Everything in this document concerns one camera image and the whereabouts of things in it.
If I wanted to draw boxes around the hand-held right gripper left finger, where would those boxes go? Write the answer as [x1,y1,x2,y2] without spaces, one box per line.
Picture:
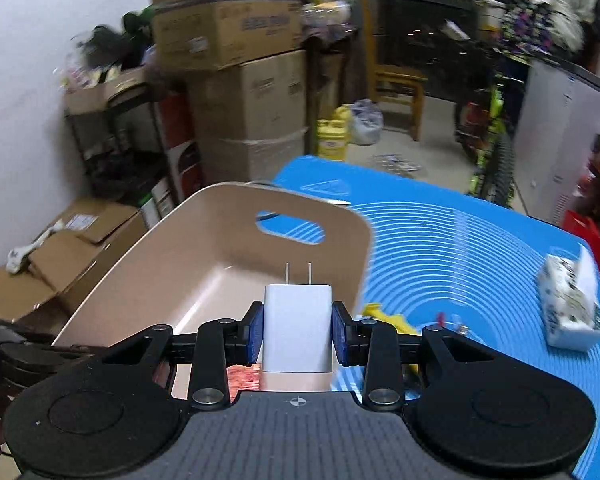
[100,301,266,411]

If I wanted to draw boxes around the neon yellow bicycle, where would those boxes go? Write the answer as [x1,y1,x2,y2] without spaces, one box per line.
[452,45,528,208]

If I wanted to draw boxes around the grey plastic bag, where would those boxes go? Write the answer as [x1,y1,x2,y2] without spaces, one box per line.
[350,99,385,146]

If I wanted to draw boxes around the torn open cardboard box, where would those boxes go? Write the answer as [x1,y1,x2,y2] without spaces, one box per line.
[0,197,148,323]

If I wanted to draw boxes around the large cardboard box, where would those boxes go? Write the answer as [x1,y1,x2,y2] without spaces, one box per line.
[187,50,308,142]

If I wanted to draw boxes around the beige plastic bin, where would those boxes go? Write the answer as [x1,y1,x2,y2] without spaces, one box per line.
[52,181,373,401]

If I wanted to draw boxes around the red bag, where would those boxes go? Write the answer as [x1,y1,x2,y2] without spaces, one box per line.
[562,210,600,257]

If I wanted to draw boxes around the black metal rack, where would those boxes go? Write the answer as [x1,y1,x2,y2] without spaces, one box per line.
[65,85,181,211]

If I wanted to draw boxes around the wooden chair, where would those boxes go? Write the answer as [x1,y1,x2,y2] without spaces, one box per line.
[362,0,428,142]

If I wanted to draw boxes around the yellow detergent jug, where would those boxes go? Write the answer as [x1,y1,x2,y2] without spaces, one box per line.
[316,119,352,162]

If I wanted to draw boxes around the white tissue pack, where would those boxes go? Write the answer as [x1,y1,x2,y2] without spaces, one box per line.
[537,247,600,352]

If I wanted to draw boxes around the white plug charger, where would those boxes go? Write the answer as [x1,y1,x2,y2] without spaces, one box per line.
[262,262,336,375]

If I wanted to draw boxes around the pile of clear plastic bags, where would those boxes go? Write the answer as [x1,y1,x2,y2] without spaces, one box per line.
[300,0,366,41]

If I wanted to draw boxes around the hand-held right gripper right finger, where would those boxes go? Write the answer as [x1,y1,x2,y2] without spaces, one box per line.
[331,301,496,411]

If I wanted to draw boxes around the yellow plastic toy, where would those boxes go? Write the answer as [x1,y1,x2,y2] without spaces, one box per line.
[361,302,423,388]

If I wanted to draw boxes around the red patterned box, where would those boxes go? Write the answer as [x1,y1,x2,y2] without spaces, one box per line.
[225,364,265,403]

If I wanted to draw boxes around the white and red appliance box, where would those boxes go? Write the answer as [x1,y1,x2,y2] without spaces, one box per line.
[167,141,206,202]

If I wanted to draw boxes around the dirty white bone toy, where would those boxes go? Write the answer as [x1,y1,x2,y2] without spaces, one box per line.
[6,222,66,276]

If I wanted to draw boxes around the shallow cardboard box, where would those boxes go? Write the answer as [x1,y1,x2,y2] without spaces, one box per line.
[62,67,148,113]

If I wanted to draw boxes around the open cardboard box with clutter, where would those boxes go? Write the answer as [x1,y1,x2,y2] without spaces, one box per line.
[147,0,306,71]

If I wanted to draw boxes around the white cabinet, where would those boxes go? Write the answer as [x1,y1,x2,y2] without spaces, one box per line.
[510,57,600,226]

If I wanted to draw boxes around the taped cardboard box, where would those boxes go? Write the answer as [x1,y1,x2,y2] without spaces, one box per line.
[205,127,311,187]

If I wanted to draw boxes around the red cardboard box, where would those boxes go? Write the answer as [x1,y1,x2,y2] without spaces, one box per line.
[159,91,197,152]

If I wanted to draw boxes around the patterned cloth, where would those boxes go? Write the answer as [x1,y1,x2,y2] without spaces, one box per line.
[500,0,586,63]

